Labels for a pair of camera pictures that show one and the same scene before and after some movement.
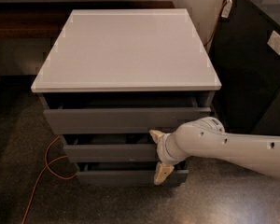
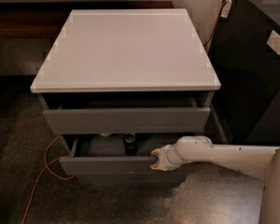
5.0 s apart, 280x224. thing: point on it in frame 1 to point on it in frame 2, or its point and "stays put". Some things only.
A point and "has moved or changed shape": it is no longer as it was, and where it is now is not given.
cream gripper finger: [157, 135] to [157, 152]
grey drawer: [112, 148] has moved or changed shape
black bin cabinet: [254, 98] stays put
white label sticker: [276, 42] stays put
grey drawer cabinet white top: [114, 76] stays put
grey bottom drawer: [128, 177] stays put
